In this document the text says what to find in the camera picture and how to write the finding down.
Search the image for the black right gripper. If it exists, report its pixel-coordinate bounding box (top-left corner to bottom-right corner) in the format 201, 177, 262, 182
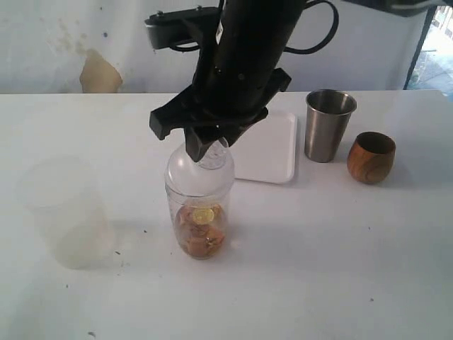
149, 68, 291, 162

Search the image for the clear shaker dome lid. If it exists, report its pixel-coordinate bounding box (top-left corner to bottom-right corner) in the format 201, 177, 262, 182
164, 141, 234, 197

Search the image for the stainless steel cup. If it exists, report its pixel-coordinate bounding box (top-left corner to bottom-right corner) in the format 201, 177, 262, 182
304, 89, 357, 163

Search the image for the brown wooden cup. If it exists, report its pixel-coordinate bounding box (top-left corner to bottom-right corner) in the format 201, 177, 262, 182
347, 132, 396, 184

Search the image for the clear shaker body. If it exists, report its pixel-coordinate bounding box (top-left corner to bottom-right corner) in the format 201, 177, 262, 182
165, 183, 232, 260

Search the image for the white square tray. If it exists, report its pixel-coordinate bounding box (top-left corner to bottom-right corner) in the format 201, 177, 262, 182
230, 110, 297, 184

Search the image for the gold coin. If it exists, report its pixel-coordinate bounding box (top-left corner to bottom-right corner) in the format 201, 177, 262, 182
192, 208, 215, 225

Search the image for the translucent plastic cup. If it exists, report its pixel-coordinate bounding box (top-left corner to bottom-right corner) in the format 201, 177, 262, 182
16, 155, 114, 269

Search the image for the dark window frame post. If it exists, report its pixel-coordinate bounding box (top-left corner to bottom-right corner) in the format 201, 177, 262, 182
403, 6, 436, 90

